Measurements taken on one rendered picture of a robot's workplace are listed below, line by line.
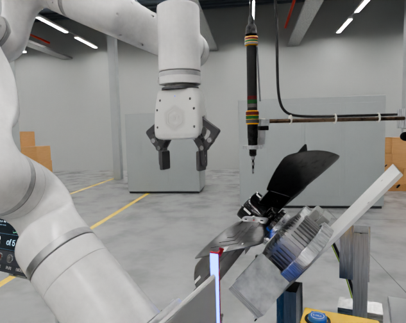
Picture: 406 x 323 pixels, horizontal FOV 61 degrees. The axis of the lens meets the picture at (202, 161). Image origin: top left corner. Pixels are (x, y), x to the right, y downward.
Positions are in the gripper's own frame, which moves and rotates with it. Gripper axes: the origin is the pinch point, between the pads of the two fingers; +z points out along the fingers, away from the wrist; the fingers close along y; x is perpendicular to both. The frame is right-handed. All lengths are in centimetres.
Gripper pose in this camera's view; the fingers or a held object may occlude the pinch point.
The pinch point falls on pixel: (182, 164)
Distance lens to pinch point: 71.6
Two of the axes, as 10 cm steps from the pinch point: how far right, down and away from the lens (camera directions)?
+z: 0.2, 10.0, 0.9
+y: 9.1, 0.1, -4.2
